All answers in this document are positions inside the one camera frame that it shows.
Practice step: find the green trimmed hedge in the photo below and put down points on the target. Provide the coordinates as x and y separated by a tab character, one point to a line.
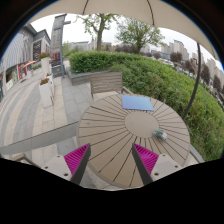
201	112

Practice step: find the slatted wooden chair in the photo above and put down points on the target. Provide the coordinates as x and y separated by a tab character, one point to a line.
106	82

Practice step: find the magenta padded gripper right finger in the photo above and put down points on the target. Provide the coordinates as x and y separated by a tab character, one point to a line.
152	166

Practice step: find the far white flower planter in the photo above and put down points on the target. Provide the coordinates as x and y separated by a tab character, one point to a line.
45	58

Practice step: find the grey shop building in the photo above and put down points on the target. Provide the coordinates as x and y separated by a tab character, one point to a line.
26	46

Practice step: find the near white flower planter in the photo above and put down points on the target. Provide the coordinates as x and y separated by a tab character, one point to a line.
46	93

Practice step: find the transparent computer mouse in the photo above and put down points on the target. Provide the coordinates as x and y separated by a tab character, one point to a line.
160	134

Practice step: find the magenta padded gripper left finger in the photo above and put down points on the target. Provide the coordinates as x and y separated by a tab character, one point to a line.
70	167

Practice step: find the green tree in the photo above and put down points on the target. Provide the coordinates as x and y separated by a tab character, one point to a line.
137	33
95	24

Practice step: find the tall grey sign pylon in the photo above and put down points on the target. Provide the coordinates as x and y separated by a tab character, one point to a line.
56	45

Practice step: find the right green tree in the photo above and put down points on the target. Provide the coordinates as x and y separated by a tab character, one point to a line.
137	33

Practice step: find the beige patio umbrella canopy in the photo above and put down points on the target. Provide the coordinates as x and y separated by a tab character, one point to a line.
154	12

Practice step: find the white flower planter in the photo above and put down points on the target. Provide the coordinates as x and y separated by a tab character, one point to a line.
45	58
46	93

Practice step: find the left green tree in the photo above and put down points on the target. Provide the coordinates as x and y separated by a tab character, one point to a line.
95	24

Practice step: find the round slatted patio table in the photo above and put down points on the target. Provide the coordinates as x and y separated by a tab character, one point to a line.
111	130

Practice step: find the grey stone planter wall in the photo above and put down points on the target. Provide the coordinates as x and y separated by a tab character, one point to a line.
78	78

